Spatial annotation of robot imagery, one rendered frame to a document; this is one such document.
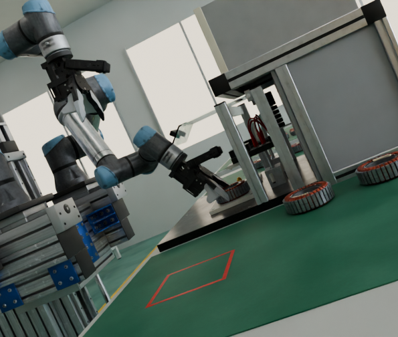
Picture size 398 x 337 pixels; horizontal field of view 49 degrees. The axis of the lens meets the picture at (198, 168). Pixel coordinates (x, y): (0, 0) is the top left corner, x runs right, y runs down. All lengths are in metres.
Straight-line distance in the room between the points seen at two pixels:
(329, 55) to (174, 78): 5.18
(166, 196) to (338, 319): 5.94
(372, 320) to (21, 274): 1.27
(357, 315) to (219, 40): 0.90
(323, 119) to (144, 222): 5.59
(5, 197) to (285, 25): 1.02
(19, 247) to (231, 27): 0.96
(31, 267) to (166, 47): 5.03
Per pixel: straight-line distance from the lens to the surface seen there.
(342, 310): 0.53
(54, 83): 1.24
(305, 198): 0.96
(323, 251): 0.71
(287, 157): 1.14
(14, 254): 1.58
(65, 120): 1.60
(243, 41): 1.24
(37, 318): 1.87
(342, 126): 1.14
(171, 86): 6.24
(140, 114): 6.37
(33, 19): 1.28
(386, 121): 1.15
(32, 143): 7.11
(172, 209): 6.41
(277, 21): 1.24
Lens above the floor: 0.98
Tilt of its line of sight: 3 degrees down
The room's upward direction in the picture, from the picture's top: 24 degrees counter-clockwise
